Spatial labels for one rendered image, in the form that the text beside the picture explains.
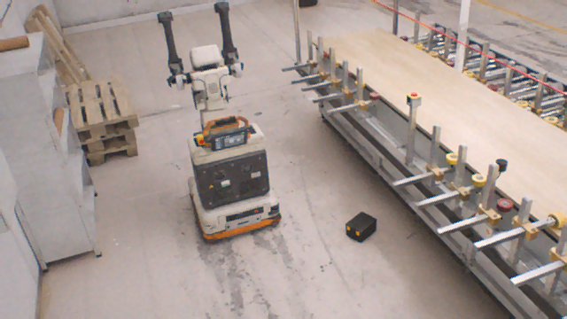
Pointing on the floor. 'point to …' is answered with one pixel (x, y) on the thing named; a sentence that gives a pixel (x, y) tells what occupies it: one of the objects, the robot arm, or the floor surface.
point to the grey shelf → (44, 156)
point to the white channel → (462, 35)
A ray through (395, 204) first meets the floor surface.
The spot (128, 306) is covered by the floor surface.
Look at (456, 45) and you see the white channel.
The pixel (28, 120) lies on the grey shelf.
